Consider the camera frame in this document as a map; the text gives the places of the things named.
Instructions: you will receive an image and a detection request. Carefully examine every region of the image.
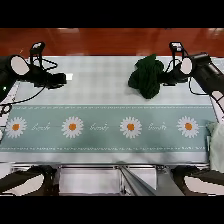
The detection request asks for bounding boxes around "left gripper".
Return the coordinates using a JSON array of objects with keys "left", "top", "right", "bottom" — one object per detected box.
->
[{"left": 34, "top": 71, "right": 68, "bottom": 90}]

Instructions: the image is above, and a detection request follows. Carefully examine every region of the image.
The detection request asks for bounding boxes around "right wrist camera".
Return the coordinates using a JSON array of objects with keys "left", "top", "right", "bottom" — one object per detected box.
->
[{"left": 168, "top": 41, "right": 187, "bottom": 64}]

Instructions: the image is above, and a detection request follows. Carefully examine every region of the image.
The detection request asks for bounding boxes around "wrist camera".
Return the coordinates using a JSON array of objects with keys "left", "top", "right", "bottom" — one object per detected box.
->
[
  {"left": 168, "top": 41, "right": 187, "bottom": 64},
  {"left": 29, "top": 41, "right": 47, "bottom": 67}
]

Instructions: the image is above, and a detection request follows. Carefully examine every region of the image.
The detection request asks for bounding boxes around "pale green garment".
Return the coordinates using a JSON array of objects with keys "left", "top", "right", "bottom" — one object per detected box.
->
[{"left": 206, "top": 121, "right": 224, "bottom": 174}]

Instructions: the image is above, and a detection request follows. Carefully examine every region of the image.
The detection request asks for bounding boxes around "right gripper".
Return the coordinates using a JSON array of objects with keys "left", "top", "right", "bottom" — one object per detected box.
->
[{"left": 161, "top": 68, "right": 188, "bottom": 86}]

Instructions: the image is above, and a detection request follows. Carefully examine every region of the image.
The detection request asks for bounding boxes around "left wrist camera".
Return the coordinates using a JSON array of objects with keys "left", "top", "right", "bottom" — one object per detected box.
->
[{"left": 29, "top": 41, "right": 47, "bottom": 67}]

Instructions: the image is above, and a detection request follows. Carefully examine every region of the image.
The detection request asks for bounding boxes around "silver frame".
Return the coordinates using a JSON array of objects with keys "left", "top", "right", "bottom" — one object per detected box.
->
[{"left": 0, "top": 162, "right": 214, "bottom": 197}]

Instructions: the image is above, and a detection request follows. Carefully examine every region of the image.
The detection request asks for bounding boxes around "dark green garment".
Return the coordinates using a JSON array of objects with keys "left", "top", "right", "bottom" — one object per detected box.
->
[{"left": 127, "top": 53, "right": 166, "bottom": 100}]

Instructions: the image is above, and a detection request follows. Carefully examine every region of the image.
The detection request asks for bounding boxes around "black cable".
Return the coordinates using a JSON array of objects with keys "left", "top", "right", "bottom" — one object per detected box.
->
[
  {"left": 0, "top": 83, "right": 48, "bottom": 116},
  {"left": 188, "top": 77, "right": 209, "bottom": 97}
]

